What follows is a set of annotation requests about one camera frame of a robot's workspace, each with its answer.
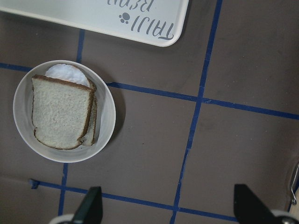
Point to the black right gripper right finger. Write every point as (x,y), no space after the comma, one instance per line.
(249,209)

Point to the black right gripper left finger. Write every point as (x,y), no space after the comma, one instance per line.
(90,210)

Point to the white bread slice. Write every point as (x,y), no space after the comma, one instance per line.
(61,111)

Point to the white round plate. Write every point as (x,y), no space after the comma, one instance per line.
(105,122)

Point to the bottom bread slice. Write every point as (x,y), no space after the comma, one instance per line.
(88,139)

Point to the wooden cutting board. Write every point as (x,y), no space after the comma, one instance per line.
(294,208)

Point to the fried egg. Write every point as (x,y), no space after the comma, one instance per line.
(68,73)

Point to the cream bear tray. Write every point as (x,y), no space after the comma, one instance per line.
(154,22)

